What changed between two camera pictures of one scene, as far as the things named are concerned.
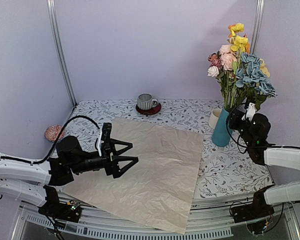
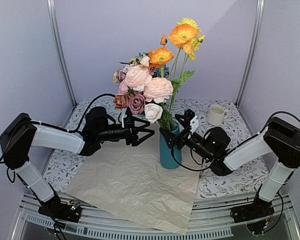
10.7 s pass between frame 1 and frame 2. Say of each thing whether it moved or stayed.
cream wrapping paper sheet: stayed
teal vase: moved
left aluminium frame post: stayed
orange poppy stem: moved
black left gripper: moved
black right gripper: moved
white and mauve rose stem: moved
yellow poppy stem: moved
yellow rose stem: moved
